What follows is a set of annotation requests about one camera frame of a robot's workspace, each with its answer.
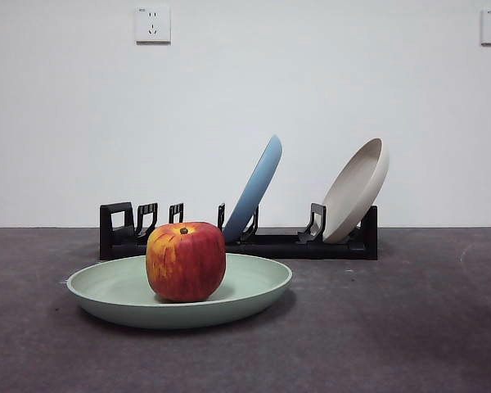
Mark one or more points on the blue plate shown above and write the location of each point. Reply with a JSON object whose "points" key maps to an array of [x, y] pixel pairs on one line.
{"points": [[253, 188]]}

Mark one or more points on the red yellow apple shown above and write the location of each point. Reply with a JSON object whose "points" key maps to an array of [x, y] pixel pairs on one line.
{"points": [[186, 262]]}

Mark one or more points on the black plate rack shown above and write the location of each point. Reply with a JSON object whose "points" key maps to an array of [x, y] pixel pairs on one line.
{"points": [[118, 245]]}

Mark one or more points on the green plate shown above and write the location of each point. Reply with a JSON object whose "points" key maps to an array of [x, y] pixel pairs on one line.
{"points": [[253, 286]]}

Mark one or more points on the beige plate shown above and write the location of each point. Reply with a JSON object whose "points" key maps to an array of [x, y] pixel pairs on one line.
{"points": [[356, 188]]}

